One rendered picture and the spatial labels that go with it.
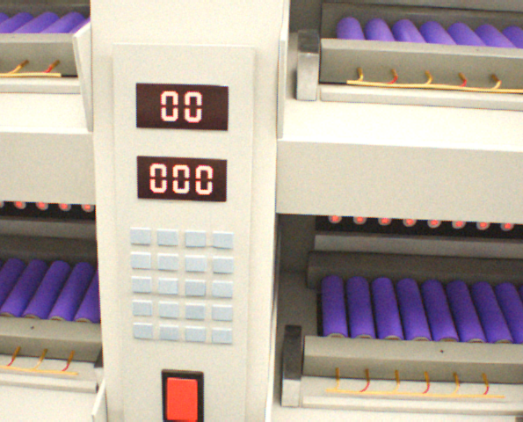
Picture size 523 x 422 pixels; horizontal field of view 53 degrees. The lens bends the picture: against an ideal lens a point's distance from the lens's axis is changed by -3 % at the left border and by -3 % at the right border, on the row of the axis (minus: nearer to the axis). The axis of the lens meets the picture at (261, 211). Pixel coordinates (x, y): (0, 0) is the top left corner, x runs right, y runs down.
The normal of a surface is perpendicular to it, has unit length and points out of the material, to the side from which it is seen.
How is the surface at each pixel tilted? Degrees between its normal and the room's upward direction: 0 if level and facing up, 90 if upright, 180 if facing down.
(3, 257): 111
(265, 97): 90
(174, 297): 90
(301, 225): 90
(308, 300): 20
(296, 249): 90
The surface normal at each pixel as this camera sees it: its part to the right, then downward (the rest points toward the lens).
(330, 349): 0.01, -0.83
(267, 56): -0.05, 0.23
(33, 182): -0.06, 0.56
